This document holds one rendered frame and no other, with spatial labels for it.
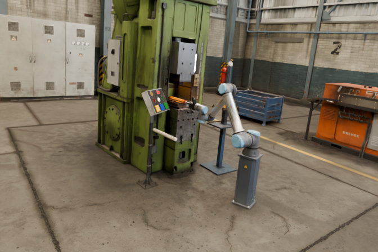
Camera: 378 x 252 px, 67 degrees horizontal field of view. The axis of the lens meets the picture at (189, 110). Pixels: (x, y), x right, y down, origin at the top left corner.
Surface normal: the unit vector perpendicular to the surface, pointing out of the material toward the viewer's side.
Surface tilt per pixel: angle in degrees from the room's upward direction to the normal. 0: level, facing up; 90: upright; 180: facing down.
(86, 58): 90
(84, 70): 90
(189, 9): 90
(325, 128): 91
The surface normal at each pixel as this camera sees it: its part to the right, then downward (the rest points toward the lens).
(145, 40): -0.74, 0.06
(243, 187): -0.55, 0.13
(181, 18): 0.66, 0.22
